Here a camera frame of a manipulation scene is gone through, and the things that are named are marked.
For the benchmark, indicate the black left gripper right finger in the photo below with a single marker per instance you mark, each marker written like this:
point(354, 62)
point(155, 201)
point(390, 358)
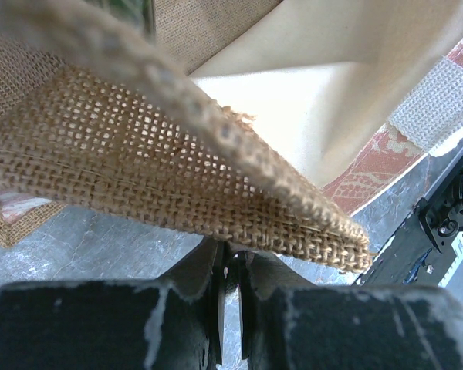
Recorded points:
point(290, 323)

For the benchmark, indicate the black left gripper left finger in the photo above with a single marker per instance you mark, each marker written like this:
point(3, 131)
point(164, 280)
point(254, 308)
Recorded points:
point(174, 321)

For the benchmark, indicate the burlap canvas tote bag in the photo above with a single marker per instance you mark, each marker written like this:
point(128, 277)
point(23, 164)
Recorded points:
point(262, 124)

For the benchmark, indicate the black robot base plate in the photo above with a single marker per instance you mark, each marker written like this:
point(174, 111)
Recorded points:
point(427, 247)

